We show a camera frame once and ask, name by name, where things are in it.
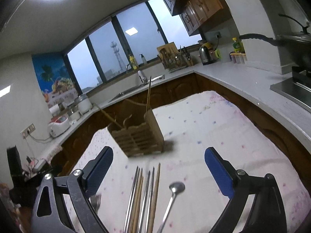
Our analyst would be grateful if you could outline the stainless electric kettle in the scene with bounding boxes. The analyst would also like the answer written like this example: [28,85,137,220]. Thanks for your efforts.
[199,42,215,65]

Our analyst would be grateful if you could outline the wooden utensil holder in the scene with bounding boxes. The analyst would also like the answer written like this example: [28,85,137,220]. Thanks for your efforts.
[107,99,164,157]

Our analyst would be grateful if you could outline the floral white tablecloth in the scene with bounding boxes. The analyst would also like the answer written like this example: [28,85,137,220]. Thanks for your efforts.
[76,91,310,232]

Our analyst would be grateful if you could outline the white rice cooker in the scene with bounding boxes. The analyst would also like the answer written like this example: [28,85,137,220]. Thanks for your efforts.
[47,116,71,138]

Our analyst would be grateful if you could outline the wall power socket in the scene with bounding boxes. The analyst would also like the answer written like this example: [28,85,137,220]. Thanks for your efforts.
[21,124,35,139]

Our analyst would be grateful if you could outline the wooden wall cabinets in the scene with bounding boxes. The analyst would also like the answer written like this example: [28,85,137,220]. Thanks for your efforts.
[163,0,228,36]

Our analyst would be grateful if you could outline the yellow dish soap bottle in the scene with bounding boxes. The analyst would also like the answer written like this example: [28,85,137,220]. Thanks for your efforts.
[129,55,139,70]

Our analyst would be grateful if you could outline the black frying pan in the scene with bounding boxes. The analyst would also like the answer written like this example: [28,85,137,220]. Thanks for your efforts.
[239,14,310,72]

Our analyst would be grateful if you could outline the tropical wall poster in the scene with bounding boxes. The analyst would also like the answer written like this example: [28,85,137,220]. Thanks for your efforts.
[32,53,78,108]

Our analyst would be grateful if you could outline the wooden chopstick long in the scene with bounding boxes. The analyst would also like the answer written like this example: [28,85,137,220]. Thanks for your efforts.
[132,168,143,232]

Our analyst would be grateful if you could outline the gas stove top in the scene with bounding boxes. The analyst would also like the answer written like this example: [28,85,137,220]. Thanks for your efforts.
[270,67,311,112]

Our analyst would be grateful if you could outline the large metal fork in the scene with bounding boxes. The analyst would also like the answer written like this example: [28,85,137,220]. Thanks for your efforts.
[90,194,102,213]

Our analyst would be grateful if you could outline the dish drying rack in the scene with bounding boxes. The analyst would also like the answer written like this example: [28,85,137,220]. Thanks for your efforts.
[156,42,193,72]

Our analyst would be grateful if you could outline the spice cup rack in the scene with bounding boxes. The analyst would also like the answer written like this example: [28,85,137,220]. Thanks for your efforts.
[229,52,247,64]

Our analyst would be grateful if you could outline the kitchen faucet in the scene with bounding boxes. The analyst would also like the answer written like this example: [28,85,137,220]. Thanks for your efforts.
[126,64,148,84]

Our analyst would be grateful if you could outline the steel chopstick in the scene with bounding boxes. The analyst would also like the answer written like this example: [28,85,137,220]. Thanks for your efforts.
[137,171,151,233]
[144,168,155,233]
[123,166,139,233]
[129,168,141,232]

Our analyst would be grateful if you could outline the yellow green oil bottle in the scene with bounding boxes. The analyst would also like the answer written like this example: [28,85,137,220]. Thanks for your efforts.
[232,37,245,53]

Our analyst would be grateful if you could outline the long-handled metal spoon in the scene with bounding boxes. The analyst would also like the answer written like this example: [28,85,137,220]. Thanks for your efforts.
[157,182,186,233]

